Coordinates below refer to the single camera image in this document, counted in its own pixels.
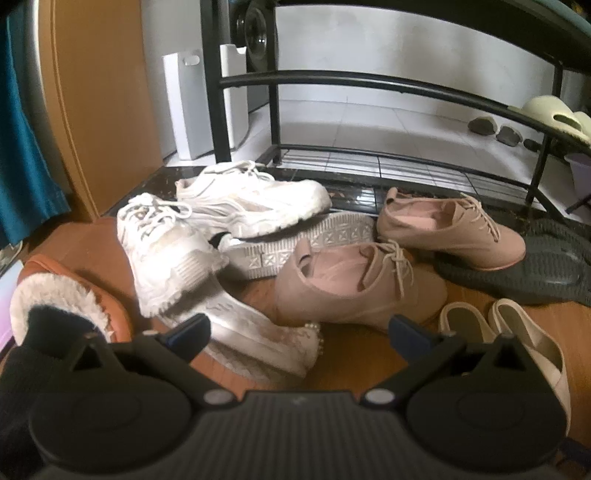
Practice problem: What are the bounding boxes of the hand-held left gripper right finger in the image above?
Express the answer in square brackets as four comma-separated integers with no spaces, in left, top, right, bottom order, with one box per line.
[360,316,541,409]

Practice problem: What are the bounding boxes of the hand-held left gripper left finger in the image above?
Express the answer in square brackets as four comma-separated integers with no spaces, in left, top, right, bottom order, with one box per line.
[60,315,234,409]

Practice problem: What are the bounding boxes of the cream slingback shoe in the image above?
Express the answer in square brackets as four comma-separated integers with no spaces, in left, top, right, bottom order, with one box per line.
[488,298,572,437]
[438,302,497,344]

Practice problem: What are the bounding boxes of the black metal shoe rack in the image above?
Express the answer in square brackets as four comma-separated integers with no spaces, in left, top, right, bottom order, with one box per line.
[201,0,591,217]

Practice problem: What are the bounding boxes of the pale green slide sandal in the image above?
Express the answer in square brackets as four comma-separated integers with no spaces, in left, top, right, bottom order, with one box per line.
[561,111,591,146]
[508,95,585,134]

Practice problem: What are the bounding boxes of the white pearl platform shoe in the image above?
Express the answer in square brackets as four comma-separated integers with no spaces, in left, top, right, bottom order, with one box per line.
[164,277,324,384]
[217,211,376,281]

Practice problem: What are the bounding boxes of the pink lace-up heeled shoe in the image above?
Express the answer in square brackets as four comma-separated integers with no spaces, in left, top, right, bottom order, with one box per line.
[376,187,527,271]
[276,237,448,334]

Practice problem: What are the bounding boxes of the white chunky sneaker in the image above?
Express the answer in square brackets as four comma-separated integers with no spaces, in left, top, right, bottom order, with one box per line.
[175,160,333,240]
[116,193,230,318]

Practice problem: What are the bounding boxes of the dark grey slide sandal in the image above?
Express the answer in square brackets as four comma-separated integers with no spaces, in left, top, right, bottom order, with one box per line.
[434,231,587,308]
[524,217,591,278]

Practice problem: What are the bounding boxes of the orange fur-lined slipper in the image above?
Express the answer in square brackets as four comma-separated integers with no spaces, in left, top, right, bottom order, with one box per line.
[9,254,134,352]

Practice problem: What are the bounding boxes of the white storage box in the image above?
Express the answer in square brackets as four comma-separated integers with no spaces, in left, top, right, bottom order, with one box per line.
[161,48,208,162]

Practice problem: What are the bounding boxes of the teal cloth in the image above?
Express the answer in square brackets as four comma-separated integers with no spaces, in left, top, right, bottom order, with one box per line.
[0,9,72,247]

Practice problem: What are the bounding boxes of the washing machine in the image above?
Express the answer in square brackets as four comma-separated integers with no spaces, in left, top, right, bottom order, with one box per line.
[229,0,278,114]

